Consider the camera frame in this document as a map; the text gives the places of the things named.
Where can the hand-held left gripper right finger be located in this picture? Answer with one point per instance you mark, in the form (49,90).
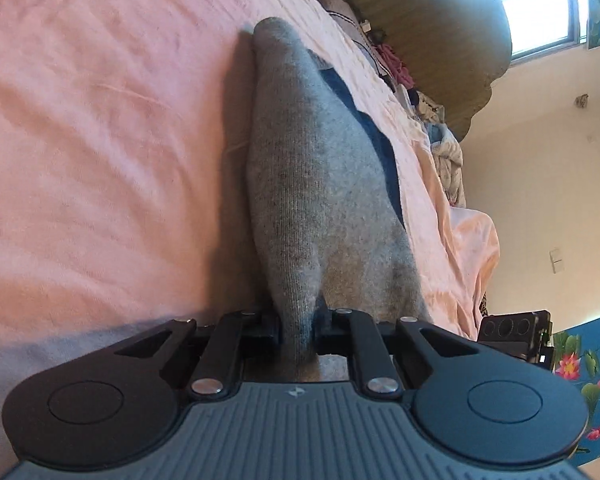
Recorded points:
(330,334)

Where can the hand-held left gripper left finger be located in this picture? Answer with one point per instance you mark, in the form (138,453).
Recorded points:
(267,331)

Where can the grey sock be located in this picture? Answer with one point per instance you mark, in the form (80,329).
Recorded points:
(310,185)

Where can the pile of mixed clothes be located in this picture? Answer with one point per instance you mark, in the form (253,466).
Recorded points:
(447,160)

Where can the navy folded garment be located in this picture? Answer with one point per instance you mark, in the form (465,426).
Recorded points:
(380,155)

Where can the pink blanket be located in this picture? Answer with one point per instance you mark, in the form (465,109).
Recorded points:
(105,135)

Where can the pink crumpled cloth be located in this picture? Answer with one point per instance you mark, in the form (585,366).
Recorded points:
(392,62)

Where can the small white charger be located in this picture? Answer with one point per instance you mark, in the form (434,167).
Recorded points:
(365,25)

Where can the striped grey pillow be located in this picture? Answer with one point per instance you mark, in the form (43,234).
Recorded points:
(347,17)

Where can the brown curtain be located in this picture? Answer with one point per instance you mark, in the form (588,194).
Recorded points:
(430,25)

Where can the bright window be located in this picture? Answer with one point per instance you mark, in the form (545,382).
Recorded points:
(540,15)

